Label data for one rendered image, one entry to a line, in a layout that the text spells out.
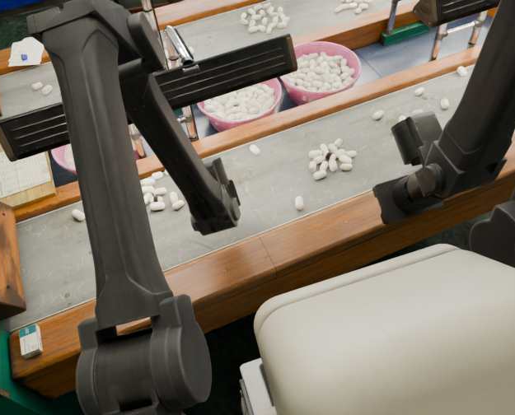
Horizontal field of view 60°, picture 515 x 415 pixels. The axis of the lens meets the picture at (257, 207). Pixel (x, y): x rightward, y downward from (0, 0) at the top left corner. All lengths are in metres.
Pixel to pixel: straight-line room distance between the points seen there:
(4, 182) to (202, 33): 0.86
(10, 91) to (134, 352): 1.40
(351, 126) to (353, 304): 1.04
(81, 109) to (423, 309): 0.35
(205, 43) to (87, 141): 1.28
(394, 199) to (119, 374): 0.50
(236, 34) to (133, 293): 1.40
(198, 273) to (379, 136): 0.65
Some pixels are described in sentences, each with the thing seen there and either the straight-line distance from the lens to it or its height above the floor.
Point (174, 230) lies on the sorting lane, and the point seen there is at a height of 0.74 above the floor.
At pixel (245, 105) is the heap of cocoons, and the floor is 0.74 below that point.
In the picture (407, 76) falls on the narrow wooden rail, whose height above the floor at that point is 0.76.
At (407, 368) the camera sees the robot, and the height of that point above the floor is 1.39.
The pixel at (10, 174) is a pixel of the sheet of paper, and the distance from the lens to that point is 1.38.
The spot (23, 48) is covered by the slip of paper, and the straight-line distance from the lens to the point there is 1.88.
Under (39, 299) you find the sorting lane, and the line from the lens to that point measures 1.16.
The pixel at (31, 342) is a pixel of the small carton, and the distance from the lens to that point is 1.06.
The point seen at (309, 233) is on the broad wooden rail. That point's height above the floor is 0.76.
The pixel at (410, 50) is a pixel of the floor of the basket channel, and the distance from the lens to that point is 1.79.
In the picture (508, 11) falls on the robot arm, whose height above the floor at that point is 1.43.
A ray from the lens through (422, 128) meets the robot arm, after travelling 0.67.
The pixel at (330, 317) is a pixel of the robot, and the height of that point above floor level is 1.35.
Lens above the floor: 1.66
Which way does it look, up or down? 53 degrees down
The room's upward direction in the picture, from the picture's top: 5 degrees counter-clockwise
